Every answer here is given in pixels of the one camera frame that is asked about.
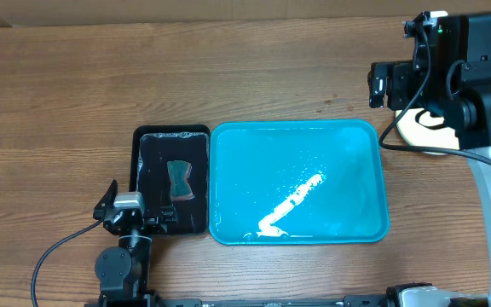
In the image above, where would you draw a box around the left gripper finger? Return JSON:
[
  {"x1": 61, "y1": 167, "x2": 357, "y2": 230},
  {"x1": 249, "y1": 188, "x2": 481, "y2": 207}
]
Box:
[
  {"x1": 159, "y1": 204, "x2": 177, "y2": 224},
  {"x1": 95, "y1": 179, "x2": 118, "y2": 209}
]

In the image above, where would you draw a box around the pink green sponge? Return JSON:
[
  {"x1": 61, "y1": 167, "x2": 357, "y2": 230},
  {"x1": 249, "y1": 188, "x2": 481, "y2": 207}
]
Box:
[{"x1": 167, "y1": 160, "x2": 194, "y2": 201}]

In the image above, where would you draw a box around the yellow plate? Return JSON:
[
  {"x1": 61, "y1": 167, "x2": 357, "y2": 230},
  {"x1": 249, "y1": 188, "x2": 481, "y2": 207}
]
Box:
[{"x1": 396, "y1": 108, "x2": 459, "y2": 150}]

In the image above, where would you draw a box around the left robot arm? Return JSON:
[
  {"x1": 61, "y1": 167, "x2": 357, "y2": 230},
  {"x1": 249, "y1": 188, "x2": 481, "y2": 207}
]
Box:
[{"x1": 93, "y1": 181, "x2": 176, "y2": 306}]

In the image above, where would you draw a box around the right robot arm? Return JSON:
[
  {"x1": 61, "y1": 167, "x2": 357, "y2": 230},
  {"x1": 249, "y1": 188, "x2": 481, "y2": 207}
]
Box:
[{"x1": 367, "y1": 11, "x2": 491, "y2": 307}]

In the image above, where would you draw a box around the black water tray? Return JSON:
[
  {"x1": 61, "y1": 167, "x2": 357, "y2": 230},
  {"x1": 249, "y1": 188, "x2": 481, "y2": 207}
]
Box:
[{"x1": 130, "y1": 125, "x2": 211, "y2": 235}]

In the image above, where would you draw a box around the teal plastic tray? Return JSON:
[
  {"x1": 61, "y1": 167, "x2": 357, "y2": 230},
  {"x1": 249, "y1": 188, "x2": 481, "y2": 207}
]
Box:
[{"x1": 209, "y1": 119, "x2": 390, "y2": 246}]

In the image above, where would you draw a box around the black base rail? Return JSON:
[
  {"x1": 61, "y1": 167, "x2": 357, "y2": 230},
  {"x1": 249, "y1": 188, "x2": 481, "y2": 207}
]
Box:
[{"x1": 84, "y1": 281, "x2": 489, "y2": 307}]

